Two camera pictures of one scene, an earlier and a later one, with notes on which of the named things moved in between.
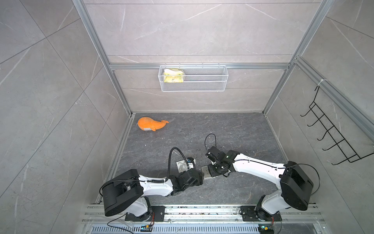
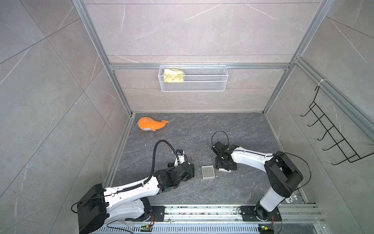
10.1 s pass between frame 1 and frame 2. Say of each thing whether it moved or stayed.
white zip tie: stayed
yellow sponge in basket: stayed
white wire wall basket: stayed
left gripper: moved
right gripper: moved
